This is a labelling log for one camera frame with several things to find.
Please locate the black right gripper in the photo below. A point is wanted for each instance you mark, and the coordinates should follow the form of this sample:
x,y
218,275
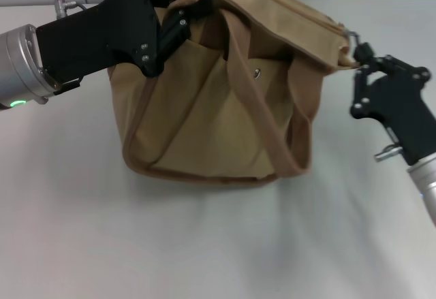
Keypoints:
x,y
405,115

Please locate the khaki canvas food bag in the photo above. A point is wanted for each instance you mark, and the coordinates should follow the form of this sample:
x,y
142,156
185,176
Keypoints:
x,y
221,108

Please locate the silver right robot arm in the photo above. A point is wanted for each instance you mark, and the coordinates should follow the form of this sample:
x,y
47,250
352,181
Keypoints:
x,y
425,186

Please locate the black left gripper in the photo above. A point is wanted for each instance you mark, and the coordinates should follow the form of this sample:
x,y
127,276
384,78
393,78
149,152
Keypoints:
x,y
102,36

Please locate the silver plug on right gripper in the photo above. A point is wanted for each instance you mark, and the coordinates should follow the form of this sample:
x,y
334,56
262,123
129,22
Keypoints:
x,y
388,152

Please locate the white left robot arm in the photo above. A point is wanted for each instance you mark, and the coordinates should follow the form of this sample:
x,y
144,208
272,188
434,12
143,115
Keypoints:
x,y
18,67

